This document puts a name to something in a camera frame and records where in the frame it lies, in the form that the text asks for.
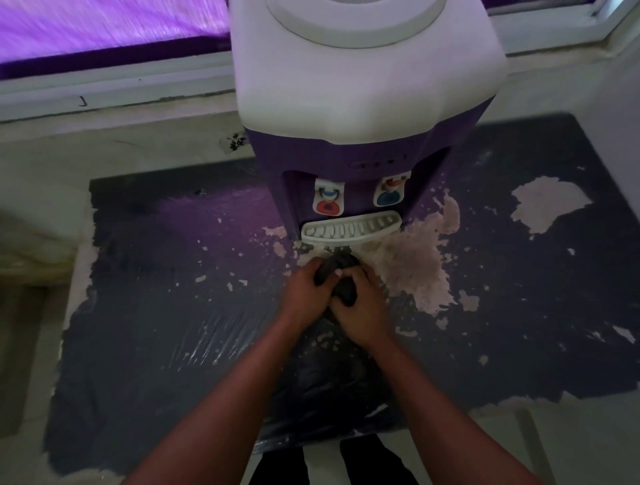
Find white window frame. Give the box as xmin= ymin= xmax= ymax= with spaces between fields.
xmin=0 ymin=0 xmax=632 ymax=123

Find person's right forearm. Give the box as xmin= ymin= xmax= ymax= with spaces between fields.
xmin=367 ymin=336 xmax=547 ymax=485

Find purple and white water dispenser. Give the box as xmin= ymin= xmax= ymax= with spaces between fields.
xmin=227 ymin=0 xmax=510 ymax=250

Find person's black trousers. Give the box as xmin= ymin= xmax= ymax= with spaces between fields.
xmin=248 ymin=434 xmax=418 ymax=485

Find dark cleaning cloth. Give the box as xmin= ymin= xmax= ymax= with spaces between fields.
xmin=312 ymin=249 xmax=362 ymax=308

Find person's left forearm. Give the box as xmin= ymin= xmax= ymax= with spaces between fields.
xmin=121 ymin=315 xmax=322 ymax=485

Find person's right hand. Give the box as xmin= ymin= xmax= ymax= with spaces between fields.
xmin=330 ymin=259 xmax=397 ymax=351

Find red water tap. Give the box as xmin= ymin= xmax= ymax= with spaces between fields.
xmin=313 ymin=180 xmax=346 ymax=217

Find purple window pane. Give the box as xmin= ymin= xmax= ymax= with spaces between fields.
xmin=0 ymin=0 xmax=236 ymax=81

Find dark peeling cover sheet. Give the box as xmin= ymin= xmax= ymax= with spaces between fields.
xmin=44 ymin=114 xmax=640 ymax=476

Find blue water tap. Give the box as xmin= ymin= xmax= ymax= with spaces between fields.
xmin=372 ymin=171 xmax=412 ymax=209

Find person's left hand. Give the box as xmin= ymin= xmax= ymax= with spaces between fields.
xmin=276 ymin=257 xmax=347 ymax=334

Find white drip tray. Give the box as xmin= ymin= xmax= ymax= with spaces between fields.
xmin=300 ymin=210 xmax=403 ymax=247

